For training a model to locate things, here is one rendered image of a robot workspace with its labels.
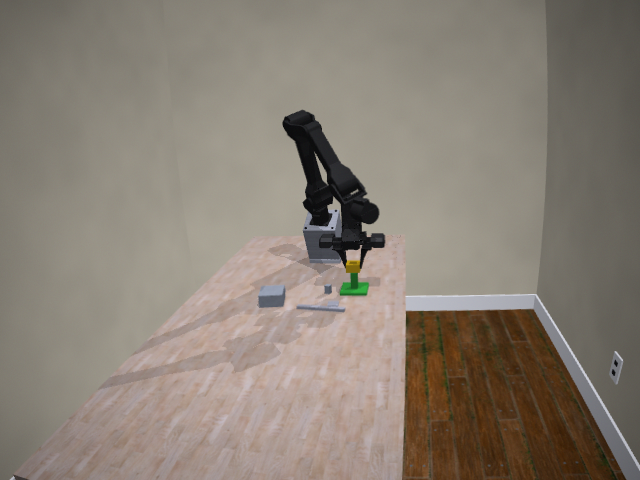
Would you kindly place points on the yellow square nut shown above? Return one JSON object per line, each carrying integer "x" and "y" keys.
{"x": 353, "y": 266}

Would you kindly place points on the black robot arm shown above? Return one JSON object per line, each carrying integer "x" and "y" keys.
{"x": 319, "y": 195}

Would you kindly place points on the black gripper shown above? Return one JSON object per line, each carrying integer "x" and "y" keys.
{"x": 377, "y": 240}

